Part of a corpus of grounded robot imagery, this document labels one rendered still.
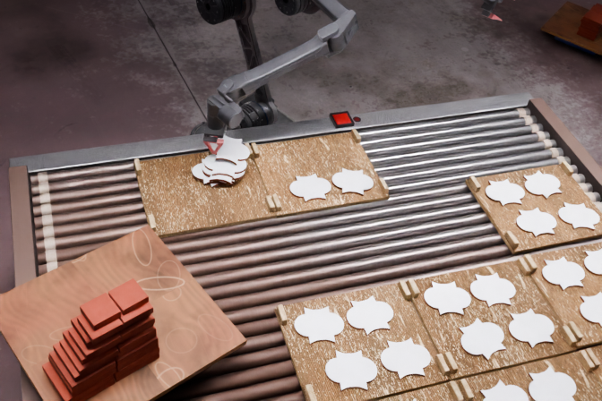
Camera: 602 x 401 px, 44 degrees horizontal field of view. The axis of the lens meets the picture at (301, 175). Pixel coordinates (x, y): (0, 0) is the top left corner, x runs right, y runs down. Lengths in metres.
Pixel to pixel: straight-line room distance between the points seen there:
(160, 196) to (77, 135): 1.74
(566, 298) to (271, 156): 1.09
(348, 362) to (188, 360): 0.45
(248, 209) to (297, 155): 0.33
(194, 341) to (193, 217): 0.55
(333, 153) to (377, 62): 2.23
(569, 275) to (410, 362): 0.66
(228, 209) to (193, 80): 2.18
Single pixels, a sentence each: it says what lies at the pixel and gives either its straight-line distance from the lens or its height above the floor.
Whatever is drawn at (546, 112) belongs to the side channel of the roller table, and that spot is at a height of 0.95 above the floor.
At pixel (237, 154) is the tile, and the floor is 1.01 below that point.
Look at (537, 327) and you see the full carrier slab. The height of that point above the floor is 0.95.
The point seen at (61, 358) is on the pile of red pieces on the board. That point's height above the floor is 1.15.
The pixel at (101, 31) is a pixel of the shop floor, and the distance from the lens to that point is 4.98.
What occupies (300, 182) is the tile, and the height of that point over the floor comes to 0.95.
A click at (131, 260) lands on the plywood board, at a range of 2.18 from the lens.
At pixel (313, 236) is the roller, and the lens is 2.43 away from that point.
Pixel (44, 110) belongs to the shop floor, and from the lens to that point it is 4.38.
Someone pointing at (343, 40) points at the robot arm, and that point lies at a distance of 2.47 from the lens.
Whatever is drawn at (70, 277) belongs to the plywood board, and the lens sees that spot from 2.17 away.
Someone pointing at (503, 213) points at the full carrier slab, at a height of 0.94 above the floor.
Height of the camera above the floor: 2.72
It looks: 43 degrees down
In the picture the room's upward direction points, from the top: 8 degrees clockwise
